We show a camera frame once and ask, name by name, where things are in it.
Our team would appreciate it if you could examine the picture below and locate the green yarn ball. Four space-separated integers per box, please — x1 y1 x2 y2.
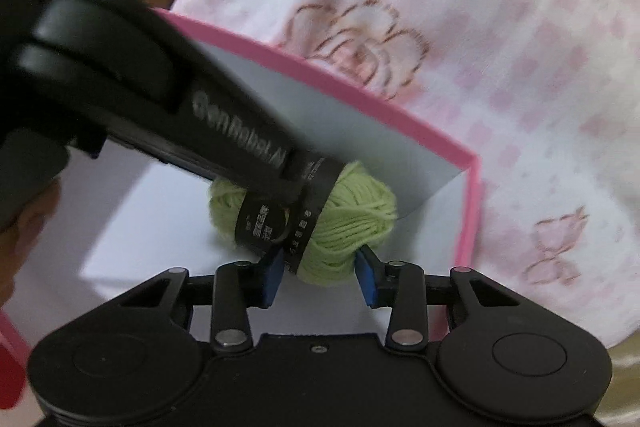
209 161 398 286

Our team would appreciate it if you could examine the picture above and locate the person left hand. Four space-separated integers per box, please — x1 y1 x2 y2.
0 179 61 306

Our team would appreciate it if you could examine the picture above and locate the gold satin curtain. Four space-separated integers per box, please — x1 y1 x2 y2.
596 332 640 427

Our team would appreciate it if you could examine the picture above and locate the pink checkered pillow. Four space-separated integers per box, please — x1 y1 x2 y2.
172 0 639 347

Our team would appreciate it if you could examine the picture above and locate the pink cardboard box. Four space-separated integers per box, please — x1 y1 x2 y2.
1 0 474 426

